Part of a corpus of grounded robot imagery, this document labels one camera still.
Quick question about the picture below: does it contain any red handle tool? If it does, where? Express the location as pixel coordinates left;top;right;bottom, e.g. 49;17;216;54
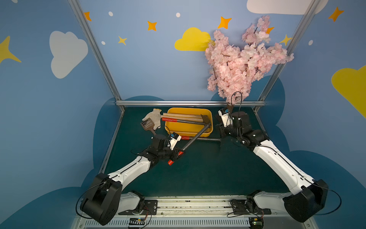
168;122;211;166
181;136;221;148
162;117;211;126

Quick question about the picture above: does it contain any wooden handle hoe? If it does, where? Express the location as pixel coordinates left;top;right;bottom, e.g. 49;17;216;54
162;115;203;122
163;113;212;123

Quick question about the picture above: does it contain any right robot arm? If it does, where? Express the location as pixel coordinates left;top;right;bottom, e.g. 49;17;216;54
218;108;331;222

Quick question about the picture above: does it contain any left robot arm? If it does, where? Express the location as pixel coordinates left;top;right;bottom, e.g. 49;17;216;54
76;132;183;226

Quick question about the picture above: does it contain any yellow plastic storage box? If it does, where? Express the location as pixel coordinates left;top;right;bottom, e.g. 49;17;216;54
165;107;213;137

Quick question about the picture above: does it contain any small brown slotted scoop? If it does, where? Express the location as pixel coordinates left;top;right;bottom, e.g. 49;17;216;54
141;118;156;135

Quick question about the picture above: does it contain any white knitted work glove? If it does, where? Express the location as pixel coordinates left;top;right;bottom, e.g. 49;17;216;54
142;108;162;130

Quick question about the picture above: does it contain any pink blossom artificial tree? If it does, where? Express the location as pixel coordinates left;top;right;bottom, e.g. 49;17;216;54
205;15;294;105

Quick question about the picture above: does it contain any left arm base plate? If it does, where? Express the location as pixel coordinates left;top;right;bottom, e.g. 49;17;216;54
118;199;158;216

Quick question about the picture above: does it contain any aluminium front rail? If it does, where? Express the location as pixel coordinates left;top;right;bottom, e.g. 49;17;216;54
71;195;318;229

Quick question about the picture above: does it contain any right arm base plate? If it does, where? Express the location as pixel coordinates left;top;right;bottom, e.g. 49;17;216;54
230;199;272;215

